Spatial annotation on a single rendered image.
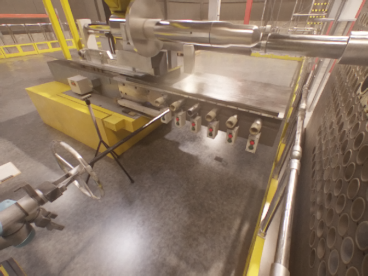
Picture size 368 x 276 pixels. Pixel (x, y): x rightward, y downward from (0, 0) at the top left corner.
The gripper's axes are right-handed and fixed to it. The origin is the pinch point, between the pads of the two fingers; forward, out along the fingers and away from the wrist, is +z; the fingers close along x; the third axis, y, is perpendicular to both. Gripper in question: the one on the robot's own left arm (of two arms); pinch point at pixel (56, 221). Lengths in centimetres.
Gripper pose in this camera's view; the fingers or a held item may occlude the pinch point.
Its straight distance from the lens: 150.9
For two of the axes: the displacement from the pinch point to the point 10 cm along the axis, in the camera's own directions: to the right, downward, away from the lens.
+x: -7.7, -2.4, 5.9
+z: 3.4, 6.2, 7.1
